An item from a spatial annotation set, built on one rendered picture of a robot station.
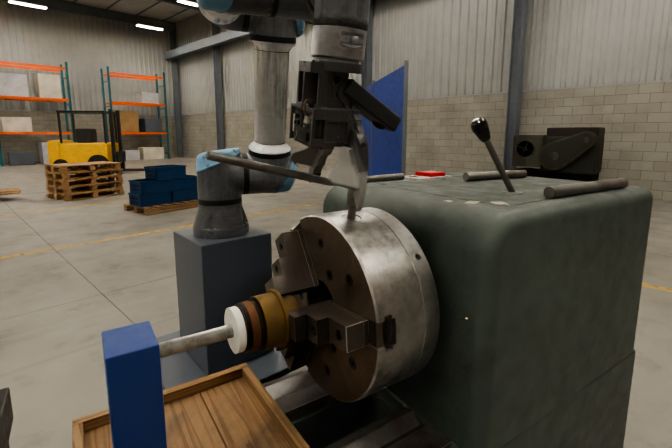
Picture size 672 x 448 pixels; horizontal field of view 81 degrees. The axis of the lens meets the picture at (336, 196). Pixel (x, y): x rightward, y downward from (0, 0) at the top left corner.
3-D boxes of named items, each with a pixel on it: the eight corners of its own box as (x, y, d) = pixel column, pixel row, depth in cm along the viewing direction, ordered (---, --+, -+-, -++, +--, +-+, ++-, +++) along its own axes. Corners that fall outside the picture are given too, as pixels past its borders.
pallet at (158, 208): (183, 201, 805) (181, 162, 793) (207, 205, 758) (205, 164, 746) (124, 210, 709) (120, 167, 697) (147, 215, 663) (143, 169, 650)
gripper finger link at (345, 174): (329, 214, 53) (315, 152, 56) (365, 210, 57) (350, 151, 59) (340, 208, 51) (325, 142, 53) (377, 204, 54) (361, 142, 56)
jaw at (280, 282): (323, 288, 72) (305, 229, 76) (335, 280, 68) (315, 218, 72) (267, 302, 66) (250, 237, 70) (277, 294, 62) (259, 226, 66)
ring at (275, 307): (280, 277, 68) (228, 289, 63) (306, 296, 60) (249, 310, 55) (281, 328, 69) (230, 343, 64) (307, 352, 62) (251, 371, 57)
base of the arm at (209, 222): (184, 231, 111) (182, 196, 109) (234, 223, 120) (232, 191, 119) (206, 242, 99) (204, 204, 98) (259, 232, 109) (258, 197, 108)
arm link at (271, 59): (238, 185, 117) (237, -22, 95) (288, 183, 122) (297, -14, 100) (244, 202, 107) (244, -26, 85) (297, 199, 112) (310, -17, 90)
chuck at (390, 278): (312, 319, 89) (325, 188, 80) (407, 424, 65) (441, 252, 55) (276, 330, 85) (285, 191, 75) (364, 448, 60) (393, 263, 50)
